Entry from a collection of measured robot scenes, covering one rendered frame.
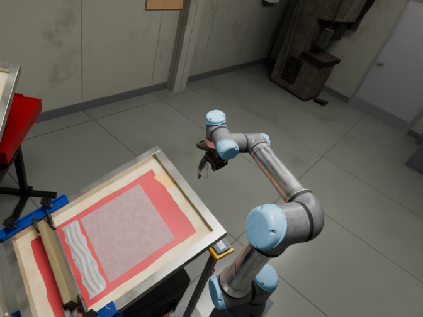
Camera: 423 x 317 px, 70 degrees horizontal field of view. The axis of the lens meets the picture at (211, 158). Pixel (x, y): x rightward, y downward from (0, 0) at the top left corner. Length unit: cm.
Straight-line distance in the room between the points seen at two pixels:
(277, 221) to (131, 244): 72
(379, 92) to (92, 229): 658
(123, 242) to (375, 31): 659
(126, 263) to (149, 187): 35
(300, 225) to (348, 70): 668
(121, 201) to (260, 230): 80
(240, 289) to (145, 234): 48
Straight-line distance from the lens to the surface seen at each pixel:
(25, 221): 158
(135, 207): 142
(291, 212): 84
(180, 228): 132
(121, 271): 132
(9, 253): 156
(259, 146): 111
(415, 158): 610
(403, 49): 713
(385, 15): 721
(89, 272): 137
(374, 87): 730
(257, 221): 84
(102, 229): 143
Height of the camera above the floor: 238
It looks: 37 degrees down
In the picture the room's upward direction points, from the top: 18 degrees clockwise
